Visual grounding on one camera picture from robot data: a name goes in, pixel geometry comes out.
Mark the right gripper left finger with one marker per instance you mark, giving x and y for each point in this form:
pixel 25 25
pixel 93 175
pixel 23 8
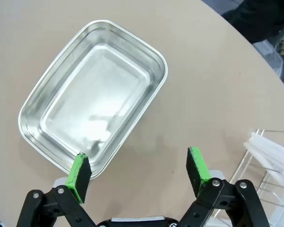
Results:
pixel 80 175

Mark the rectangular steel container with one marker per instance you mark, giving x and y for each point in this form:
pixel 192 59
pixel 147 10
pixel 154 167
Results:
pixel 94 94

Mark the person in black t-shirt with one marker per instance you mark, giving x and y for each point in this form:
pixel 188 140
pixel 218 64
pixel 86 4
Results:
pixel 255 16

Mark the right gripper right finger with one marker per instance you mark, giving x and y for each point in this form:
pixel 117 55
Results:
pixel 198 170

